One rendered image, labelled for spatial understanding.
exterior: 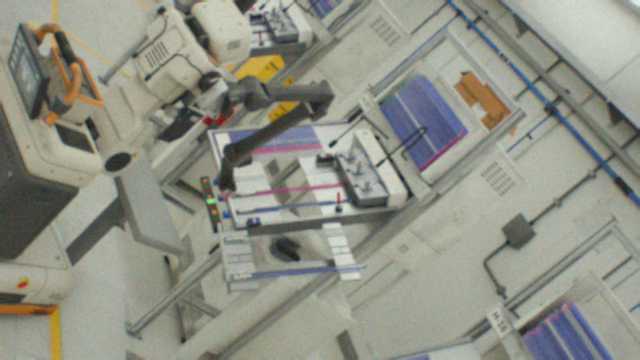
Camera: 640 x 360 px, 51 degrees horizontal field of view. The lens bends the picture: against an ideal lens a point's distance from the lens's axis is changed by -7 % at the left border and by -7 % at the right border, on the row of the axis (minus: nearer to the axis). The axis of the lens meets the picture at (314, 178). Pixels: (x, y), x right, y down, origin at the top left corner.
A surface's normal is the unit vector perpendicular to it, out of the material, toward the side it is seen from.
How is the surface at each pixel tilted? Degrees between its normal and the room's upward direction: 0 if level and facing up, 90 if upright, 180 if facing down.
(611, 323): 90
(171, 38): 82
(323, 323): 90
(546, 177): 90
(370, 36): 90
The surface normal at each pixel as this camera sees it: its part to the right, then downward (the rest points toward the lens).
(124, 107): -0.35, -0.28
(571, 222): -0.62, -0.47
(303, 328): 0.29, 0.62
